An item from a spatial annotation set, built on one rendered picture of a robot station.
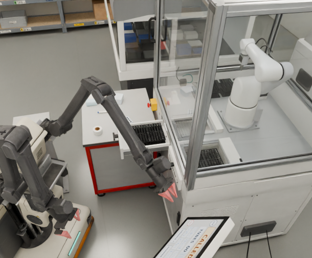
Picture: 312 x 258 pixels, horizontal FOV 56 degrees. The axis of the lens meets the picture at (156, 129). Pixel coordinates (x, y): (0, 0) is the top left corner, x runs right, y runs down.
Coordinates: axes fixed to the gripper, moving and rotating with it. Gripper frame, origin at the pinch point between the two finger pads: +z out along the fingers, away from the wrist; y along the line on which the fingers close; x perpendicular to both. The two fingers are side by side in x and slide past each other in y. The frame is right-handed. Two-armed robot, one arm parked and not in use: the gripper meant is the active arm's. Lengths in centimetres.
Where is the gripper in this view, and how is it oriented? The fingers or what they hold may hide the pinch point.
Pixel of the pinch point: (173, 198)
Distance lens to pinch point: 149.0
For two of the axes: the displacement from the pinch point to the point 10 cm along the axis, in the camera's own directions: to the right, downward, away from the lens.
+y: 6.2, -5.4, 5.7
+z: 6.0, 7.9, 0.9
